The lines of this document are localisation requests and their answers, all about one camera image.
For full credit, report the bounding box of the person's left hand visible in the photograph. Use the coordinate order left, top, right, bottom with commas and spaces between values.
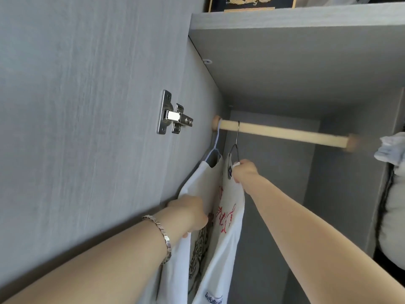
157, 196, 209, 247

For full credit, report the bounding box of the person's right hand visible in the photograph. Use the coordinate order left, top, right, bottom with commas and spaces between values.
232, 160, 261, 196

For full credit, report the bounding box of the white t-shirt red print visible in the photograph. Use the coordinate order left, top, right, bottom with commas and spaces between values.
191, 153, 246, 304

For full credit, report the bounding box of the white glossy wardrobe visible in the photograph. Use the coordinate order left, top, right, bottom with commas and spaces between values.
0, 0, 405, 304

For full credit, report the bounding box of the person's left forearm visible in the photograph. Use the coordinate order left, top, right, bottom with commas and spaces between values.
0, 212, 179, 304

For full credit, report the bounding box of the person's right forearm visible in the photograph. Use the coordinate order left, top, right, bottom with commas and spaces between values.
245, 174, 405, 304

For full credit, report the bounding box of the wooden hanging rod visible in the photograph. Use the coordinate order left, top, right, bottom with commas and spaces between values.
211, 115, 361, 153

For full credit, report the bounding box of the metal door hinge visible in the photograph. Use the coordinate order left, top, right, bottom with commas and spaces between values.
157, 89, 194, 136

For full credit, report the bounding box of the white fleece blanket blue stripe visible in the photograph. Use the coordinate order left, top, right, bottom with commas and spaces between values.
374, 132, 405, 167

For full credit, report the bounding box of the cream rolled quilt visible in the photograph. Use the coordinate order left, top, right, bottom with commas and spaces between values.
378, 166, 405, 271

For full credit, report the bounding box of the black box gold dragon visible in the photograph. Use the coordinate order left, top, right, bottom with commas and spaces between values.
207, 0, 298, 12

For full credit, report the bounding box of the silver link bracelet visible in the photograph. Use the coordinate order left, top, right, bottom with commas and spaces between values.
141, 215, 173, 266

